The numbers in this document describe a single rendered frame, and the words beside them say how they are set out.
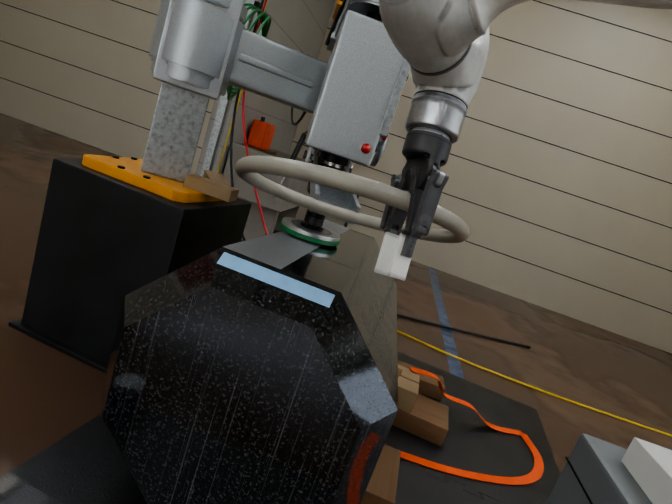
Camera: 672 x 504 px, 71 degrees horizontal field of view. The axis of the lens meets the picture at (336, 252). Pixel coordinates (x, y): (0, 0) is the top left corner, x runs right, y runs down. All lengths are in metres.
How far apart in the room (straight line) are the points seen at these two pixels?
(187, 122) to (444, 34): 1.54
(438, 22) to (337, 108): 0.90
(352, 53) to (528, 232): 5.31
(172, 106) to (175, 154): 0.19
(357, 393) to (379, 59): 0.98
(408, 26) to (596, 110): 6.20
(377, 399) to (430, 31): 0.84
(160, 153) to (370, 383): 1.35
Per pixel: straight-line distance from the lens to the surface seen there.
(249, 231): 4.57
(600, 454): 0.95
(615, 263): 7.02
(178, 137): 2.10
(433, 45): 0.69
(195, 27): 2.03
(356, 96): 1.54
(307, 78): 2.16
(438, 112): 0.77
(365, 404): 1.19
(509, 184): 6.52
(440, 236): 1.06
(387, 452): 1.91
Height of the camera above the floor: 1.14
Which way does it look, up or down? 12 degrees down
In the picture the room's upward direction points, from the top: 19 degrees clockwise
